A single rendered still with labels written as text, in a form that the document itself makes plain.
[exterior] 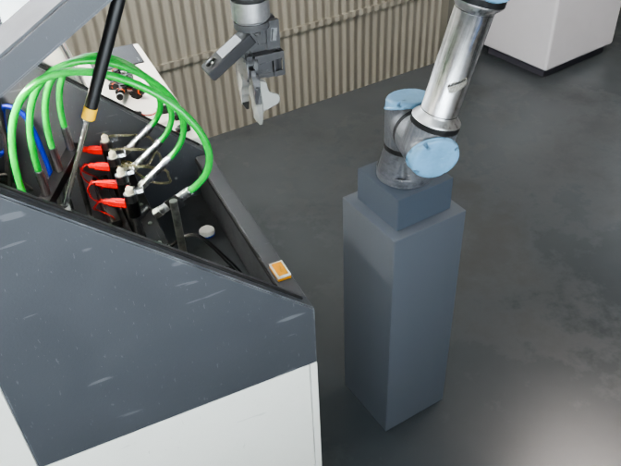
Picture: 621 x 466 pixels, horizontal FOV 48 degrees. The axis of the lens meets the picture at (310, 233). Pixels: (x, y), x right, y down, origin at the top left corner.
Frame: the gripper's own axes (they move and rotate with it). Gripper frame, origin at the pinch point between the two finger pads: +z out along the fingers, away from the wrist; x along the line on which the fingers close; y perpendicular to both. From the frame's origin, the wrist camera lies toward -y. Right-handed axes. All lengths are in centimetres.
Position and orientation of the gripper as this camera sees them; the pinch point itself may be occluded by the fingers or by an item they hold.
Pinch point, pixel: (249, 112)
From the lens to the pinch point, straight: 152.5
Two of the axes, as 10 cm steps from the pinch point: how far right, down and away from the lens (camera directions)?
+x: -4.2, -5.5, 7.2
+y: 9.1, -2.9, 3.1
